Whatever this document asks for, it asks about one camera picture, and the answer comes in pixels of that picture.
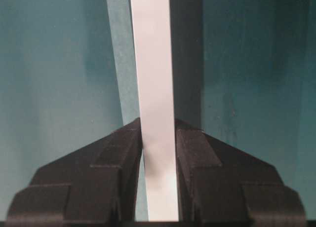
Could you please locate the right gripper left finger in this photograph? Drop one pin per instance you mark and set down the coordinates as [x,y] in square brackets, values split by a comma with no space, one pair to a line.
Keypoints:
[93,186]

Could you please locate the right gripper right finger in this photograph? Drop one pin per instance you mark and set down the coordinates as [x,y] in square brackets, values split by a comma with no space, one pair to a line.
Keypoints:
[219,184]

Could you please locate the white wooden board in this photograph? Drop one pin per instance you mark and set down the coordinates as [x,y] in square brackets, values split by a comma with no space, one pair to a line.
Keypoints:
[152,43]

